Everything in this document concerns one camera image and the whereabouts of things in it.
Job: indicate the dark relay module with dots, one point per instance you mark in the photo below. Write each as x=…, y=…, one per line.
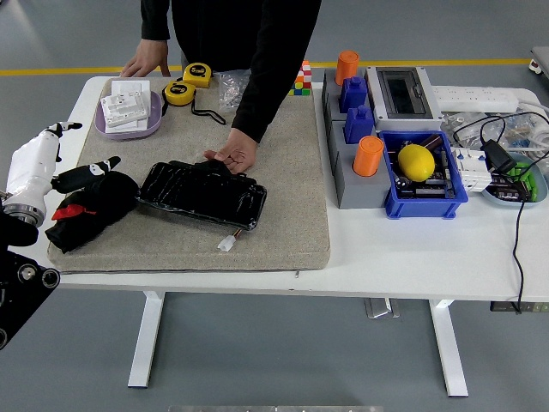
x=506, y=189

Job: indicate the clear bag of small parts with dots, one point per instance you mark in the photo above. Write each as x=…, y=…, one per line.
x=465, y=124

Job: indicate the black electronic module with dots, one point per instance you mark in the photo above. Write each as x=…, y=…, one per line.
x=429, y=191

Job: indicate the blue plastic bin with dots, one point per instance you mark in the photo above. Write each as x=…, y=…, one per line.
x=420, y=208

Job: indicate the brown cylindrical capacitor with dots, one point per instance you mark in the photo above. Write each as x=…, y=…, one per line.
x=431, y=141

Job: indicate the orange cylinder peg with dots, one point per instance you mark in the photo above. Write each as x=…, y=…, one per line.
x=346, y=66
x=368, y=156

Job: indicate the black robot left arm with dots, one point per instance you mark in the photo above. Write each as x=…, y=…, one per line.
x=17, y=296

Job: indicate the white wall socket plate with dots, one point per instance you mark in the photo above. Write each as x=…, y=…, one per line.
x=128, y=86
x=124, y=109
x=128, y=128

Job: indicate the small glass bulb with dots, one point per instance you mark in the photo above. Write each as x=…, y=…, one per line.
x=403, y=183

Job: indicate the person's left hand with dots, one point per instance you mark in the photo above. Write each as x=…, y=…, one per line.
x=239, y=150

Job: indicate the blue block peg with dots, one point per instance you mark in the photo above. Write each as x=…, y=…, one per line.
x=354, y=94
x=359, y=126

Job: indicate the black rag with red patch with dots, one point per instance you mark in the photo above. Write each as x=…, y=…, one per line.
x=103, y=201

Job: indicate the person's right forearm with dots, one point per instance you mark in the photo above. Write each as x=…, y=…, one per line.
x=155, y=21

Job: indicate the green terminal block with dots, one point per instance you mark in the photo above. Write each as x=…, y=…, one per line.
x=529, y=180

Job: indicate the table height control panel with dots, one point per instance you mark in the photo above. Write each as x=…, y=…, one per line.
x=514, y=307

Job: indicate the black power adapter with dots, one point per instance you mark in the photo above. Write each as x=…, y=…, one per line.
x=499, y=156

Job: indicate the person's right hand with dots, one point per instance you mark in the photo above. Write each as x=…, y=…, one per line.
x=148, y=58

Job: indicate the grey peg base block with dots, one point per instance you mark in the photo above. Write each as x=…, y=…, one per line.
x=330, y=103
x=360, y=193

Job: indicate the metal bracket under table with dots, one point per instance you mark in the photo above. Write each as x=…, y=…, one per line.
x=381, y=309

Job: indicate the person's left forearm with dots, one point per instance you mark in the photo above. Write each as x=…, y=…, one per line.
x=259, y=107

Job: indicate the light blue tray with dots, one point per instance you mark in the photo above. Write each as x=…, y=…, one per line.
x=510, y=204

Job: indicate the purple plastic tray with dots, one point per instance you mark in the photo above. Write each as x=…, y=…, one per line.
x=150, y=126

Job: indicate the colourful puzzle cube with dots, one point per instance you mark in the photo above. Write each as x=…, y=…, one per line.
x=302, y=81

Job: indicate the person's torso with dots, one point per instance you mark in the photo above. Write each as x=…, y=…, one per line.
x=214, y=34

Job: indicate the yellow lemon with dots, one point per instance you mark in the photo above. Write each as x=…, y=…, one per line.
x=416, y=163

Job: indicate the white power strip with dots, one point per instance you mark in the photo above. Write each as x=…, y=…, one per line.
x=472, y=96

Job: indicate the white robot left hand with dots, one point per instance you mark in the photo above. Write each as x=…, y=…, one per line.
x=32, y=165

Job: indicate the grey electrical distribution box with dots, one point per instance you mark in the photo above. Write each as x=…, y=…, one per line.
x=379, y=111

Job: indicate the white cart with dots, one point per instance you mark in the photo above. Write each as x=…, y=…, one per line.
x=541, y=62

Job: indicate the grey-brown mat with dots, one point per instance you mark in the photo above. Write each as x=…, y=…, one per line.
x=300, y=171

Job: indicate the white circuit breaker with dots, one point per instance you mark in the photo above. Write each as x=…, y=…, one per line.
x=469, y=171

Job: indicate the yellow tape measure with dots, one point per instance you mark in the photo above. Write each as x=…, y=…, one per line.
x=197, y=74
x=178, y=92

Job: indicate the clear bag of screws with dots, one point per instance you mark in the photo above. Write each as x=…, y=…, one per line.
x=227, y=92

